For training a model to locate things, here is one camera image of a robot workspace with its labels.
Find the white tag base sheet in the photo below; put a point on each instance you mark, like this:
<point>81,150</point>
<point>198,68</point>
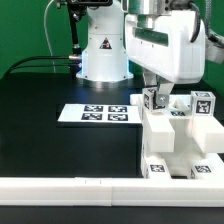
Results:
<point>93,113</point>

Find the white L-shaped fence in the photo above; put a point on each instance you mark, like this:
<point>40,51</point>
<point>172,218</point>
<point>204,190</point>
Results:
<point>111,192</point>

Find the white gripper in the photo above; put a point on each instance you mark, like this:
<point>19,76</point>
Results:
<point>162,46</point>

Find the white chair seat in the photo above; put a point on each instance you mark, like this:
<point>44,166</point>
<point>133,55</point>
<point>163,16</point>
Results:
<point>180,163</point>

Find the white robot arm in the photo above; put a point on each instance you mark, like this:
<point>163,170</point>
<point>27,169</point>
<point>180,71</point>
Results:
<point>105,59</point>

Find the white cube nut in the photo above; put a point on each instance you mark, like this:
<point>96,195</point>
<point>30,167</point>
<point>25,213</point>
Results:
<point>202,103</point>
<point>153,101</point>

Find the white long chair back bar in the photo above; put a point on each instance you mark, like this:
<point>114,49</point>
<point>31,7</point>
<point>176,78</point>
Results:
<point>177,128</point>

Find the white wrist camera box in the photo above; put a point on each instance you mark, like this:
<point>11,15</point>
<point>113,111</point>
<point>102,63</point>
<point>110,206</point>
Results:
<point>215,48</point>

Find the white cube nut front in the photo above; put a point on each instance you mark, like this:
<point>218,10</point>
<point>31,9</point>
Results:
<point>202,103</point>

